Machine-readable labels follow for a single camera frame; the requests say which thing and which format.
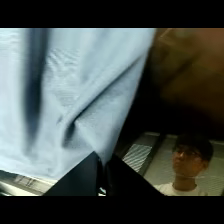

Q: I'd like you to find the silver frame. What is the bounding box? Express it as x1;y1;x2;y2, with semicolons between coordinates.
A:
0;169;60;197

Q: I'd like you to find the light blue garment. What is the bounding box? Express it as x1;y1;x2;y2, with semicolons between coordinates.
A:
0;27;158;183

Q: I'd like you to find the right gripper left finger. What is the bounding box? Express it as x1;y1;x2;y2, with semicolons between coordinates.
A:
43;151;103;197

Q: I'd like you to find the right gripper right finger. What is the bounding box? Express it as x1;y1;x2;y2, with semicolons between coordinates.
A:
105;154;165;197

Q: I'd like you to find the person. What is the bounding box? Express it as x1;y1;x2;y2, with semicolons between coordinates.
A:
153;133;215;197

